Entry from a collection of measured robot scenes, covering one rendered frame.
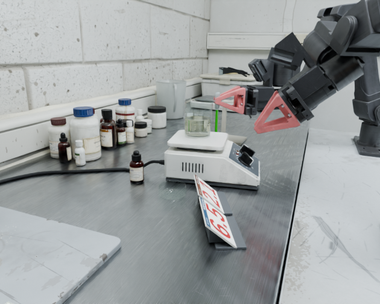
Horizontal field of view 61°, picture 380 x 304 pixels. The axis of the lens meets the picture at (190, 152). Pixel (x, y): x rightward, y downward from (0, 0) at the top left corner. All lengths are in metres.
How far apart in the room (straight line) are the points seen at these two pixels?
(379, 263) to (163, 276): 0.29
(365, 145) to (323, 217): 0.51
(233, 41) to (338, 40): 1.54
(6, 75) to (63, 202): 0.39
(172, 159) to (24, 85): 0.45
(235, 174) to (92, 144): 0.37
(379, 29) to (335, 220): 0.31
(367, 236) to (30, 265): 0.49
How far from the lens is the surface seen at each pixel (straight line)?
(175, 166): 0.67
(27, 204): 0.65
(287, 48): 0.60
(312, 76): 0.60
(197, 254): 0.47
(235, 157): 0.68
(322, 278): 0.46
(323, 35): 0.66
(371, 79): 1.03
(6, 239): 0.54
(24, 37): 0.94
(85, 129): 0.82
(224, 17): 2.17
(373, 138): 1.08
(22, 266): 0.47
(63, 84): 1.02
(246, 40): 2.07
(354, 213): 0.65
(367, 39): 0.58
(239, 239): 0.50
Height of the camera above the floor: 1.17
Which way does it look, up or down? 18 degrees down
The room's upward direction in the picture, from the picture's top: 1 degrees clockwise
